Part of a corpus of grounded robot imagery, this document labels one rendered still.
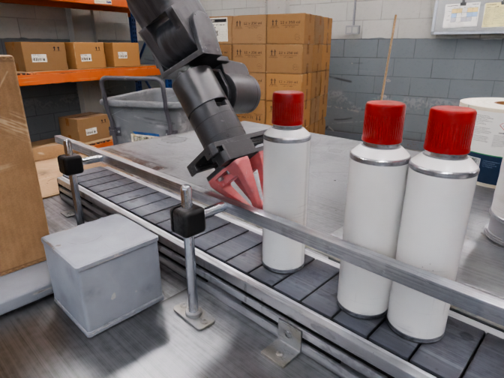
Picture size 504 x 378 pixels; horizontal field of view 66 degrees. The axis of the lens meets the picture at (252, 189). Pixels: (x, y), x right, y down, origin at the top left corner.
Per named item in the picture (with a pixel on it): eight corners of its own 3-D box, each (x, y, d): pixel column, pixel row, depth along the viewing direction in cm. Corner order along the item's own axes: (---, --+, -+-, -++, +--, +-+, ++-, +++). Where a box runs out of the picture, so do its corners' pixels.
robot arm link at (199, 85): (160, 85, 50) (185, 56, 46) (197, 85, 55) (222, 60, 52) (184, 130, 49) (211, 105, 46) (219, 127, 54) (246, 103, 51)
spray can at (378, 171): (397, 303, 40) (428, 102, 33) (373, 328, 36) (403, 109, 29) (352, 283, 43) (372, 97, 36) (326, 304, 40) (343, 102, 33)
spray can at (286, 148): (313, 262, 48) (323, 91, 40) (286, 280, 44) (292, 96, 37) (280, 247, 51) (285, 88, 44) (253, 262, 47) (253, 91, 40)
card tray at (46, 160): (133, 175, 95) (132, 160, 93) (16, 205, 77) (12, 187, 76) (80, 154, 114) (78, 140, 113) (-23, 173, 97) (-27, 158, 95)
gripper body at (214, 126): (277, 140, 50) (250, 91, 51) (217, 157, 43) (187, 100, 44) (249, 163, 54) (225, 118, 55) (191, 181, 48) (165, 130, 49)
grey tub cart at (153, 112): (161, 177, 354) (151, 67, 321) (226, 182, 340) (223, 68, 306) (103, 215, 274) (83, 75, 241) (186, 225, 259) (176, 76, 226)
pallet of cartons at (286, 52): (328, 151, 440) (338, 18, 392) (304, 170, 372) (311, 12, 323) (237, 140, 492) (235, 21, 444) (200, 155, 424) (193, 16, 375)
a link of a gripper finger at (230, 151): (298, 200, 47) (262, 134, 48) (258, 219, 42) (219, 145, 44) (265, 219, 52) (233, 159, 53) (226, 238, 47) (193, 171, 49)
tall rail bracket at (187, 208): (237, 298, 49) (235, 175, 43) (191, 327, 44) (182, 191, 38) (220, 288, 51) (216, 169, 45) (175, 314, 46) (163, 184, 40)
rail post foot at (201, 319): (217, 321, 45) (217, 316, 45) (198, 332, 43) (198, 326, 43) (189, 300, 49) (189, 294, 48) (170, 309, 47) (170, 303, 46)
